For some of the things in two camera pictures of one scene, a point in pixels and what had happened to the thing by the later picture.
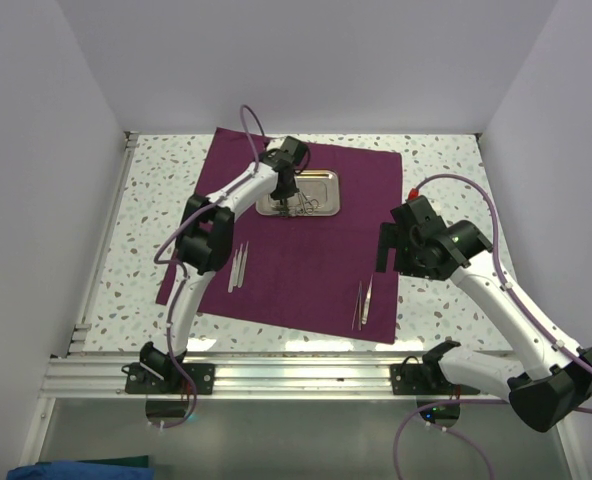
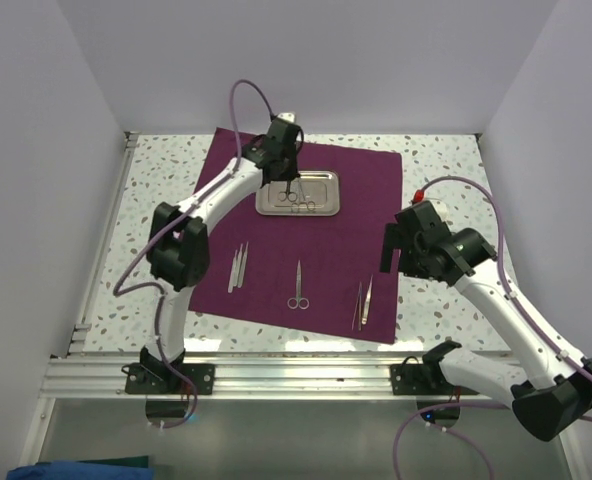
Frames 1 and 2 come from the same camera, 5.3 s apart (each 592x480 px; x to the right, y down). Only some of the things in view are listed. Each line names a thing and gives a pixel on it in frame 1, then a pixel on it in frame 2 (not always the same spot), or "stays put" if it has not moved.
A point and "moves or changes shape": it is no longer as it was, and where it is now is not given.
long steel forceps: x=358 y=309 stays put
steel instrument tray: x=319 y=195 stays put
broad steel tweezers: x=367 y=302 stays put
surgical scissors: x=307 y=206 moves or changes shape
